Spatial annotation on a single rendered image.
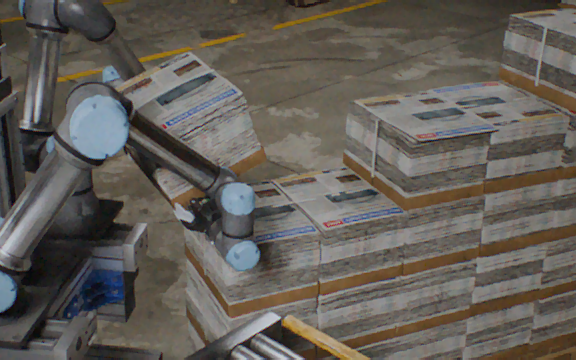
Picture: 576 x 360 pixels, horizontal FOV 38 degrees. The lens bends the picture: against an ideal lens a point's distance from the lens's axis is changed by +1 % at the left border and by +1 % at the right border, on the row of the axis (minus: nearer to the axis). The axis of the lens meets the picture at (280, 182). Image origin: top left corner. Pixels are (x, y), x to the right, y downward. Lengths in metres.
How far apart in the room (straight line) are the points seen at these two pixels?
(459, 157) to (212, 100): 0.80
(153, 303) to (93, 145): 1.90
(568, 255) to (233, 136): 1.36
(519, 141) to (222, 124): 0.98
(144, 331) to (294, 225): 1.18
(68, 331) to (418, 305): 1.16
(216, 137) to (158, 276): 1.64
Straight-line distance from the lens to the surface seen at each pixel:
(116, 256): 2.42
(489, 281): 2.85
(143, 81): 2.36
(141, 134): 1.87
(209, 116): 2.11
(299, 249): 2.34
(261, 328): 1.98
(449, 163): 2.51
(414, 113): 2.59
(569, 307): 3.19
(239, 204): 1.85
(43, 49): 2.42
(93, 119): 1.68
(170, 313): 3.46
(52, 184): 1.75
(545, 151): 2.74
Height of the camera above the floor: 1.95
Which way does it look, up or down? 25 degrees down
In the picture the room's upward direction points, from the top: 2 degrees clockwise
